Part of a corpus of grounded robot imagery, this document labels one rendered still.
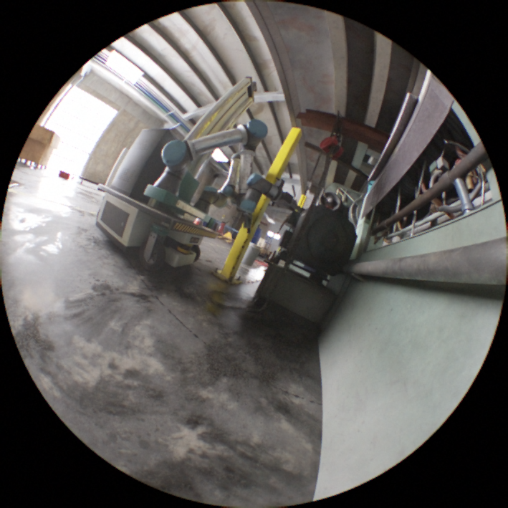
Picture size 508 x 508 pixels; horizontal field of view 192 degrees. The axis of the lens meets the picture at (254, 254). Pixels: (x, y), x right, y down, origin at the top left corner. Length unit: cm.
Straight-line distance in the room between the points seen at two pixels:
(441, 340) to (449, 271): 13
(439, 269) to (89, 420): 60
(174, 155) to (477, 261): 85
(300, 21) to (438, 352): 185
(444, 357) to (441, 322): 7
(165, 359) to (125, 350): 11
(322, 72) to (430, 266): 170
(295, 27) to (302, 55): 32
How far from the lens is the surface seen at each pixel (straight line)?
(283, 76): 152
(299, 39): 175
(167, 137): 118
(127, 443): 37
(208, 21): 628
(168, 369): 44
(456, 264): 26
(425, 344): 36
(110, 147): 921
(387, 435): 37
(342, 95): 163
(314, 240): 106
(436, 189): 55
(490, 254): 24
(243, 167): 89
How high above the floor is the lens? 36
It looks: 3 degrees down
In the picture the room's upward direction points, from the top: 25 degrees clockwise
